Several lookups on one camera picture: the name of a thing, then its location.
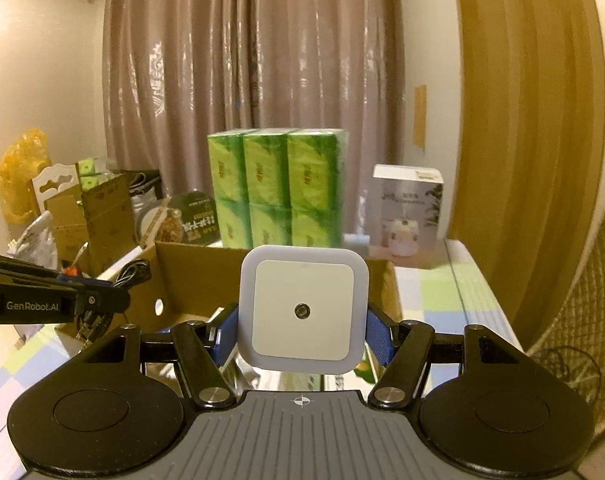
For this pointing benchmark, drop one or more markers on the pack of green tissue packets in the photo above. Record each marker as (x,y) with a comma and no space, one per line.
(272,185)

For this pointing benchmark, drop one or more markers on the desktop with checked tablecloth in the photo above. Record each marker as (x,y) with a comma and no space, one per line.
(457,300)

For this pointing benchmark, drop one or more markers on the wicker chair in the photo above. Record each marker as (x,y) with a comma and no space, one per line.
(582,310)

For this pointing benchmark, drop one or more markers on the small green boxes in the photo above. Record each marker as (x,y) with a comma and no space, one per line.
(95,172)

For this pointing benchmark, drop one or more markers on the round instant food bowl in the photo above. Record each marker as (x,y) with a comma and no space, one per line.
(187,220)

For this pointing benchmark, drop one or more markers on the clear plastic bag with charger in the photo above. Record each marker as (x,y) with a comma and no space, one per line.
(132,272)

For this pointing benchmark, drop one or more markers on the white cardboard hanger card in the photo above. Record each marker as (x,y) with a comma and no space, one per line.
(50,182)

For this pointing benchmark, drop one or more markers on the yellow plastic bag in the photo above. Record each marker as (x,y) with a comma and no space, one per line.
(17,175)

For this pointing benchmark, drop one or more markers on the white square night light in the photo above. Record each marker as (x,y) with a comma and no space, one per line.
(302,310)

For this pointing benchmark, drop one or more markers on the white humidifier box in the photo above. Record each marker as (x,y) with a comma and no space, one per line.
(407,215)

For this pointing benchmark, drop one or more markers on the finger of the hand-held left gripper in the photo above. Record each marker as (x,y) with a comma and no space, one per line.
(32,274)
(105,300)

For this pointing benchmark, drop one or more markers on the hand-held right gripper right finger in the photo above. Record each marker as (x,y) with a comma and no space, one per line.
(380,335)

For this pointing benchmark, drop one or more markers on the yellow strip on wall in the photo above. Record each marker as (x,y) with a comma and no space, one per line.
(420,115)

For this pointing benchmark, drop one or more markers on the small brown cardboard box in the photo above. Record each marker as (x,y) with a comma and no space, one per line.
(107,220)

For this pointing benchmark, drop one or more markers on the yellow curtain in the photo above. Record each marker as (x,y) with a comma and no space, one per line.
(527,135)

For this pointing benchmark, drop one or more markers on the beige curtain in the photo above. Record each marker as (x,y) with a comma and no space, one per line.
(257,50)

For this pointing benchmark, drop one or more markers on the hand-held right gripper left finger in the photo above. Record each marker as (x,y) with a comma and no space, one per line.
(227,337)

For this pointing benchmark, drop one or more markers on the crumpled silver plastic bag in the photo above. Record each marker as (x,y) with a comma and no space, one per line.
(35,240)

